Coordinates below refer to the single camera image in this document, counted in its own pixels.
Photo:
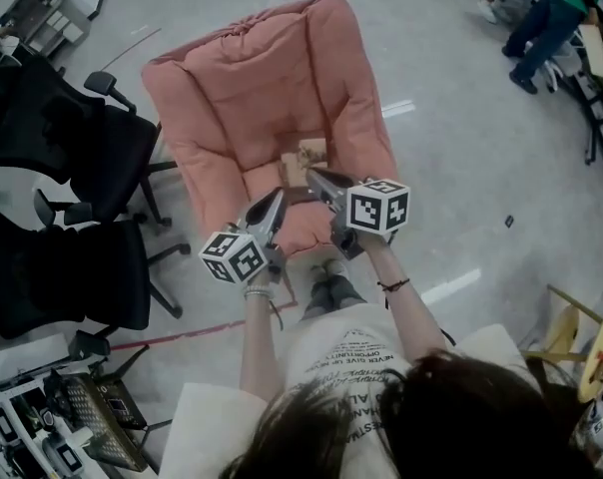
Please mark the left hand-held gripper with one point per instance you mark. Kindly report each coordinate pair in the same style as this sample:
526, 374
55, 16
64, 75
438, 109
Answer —
234, 260

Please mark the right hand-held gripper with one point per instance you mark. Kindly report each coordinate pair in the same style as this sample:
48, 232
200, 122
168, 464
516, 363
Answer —
376, 207

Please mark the pink padded seat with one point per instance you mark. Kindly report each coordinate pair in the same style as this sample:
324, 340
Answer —
261, 88

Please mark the person's right forearm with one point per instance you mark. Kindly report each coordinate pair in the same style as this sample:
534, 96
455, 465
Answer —
406, 312

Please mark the person's left forearm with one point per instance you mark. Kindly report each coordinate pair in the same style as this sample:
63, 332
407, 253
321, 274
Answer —
261, 342

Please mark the person's light shoes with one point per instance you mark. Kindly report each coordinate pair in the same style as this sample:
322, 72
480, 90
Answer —
327, 268

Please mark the person's grey trousers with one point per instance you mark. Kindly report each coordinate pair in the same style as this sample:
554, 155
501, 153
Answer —
331, 295

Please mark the red floor tape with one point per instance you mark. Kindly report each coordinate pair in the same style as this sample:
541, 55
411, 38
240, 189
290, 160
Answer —
196, 332

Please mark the person's white printed shirt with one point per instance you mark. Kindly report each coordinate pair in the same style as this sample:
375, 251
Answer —
341, 362

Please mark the small black floor object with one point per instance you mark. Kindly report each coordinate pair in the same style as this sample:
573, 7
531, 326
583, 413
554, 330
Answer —
508, 221

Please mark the black office chair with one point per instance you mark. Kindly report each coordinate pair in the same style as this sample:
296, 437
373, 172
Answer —
82, 138
67, 272

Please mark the black perforated panel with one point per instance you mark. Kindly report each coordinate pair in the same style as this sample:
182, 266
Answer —
99, 417

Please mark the black metal rack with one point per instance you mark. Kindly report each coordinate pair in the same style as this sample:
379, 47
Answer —
598, 113

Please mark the grey storage cabinet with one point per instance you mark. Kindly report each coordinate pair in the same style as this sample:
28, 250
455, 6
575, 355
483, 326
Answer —
47, 15

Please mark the white equipment rack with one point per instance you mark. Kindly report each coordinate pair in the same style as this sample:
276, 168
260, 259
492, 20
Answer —
17, 417

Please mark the yellow wooden frame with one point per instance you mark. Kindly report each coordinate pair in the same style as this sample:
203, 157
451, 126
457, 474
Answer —
591, 347

